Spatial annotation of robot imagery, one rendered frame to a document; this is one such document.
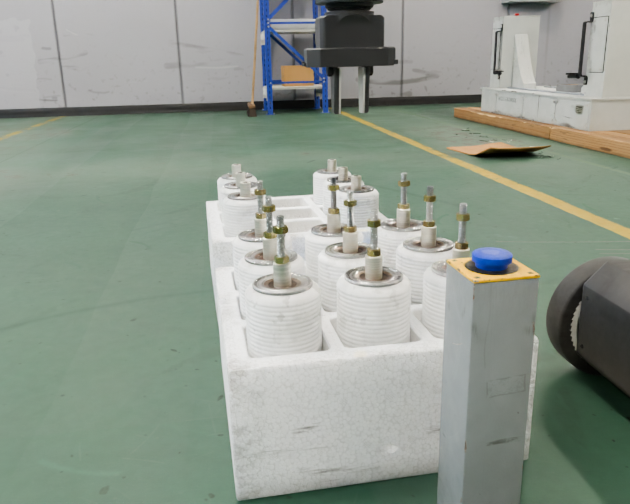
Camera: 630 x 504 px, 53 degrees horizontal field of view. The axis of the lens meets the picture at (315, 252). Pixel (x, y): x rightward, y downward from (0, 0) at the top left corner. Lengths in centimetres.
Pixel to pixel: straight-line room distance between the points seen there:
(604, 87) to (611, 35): 28
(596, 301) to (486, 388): 40
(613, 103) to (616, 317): 319
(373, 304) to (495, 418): 20
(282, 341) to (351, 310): 9
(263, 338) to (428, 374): 21
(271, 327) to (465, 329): 24
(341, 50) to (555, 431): 61
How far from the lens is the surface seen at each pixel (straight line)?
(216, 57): 706
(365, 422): 81
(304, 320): 77
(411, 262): 93
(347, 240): 91
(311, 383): 77
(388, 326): 80
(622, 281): 103
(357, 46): 86
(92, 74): 718
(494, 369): 68
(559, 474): 92
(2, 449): 104
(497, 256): 65
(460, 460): 73
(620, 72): 415
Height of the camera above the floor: 52
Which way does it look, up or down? 17 degrees down
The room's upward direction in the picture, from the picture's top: 1 degrees counter-clockwise
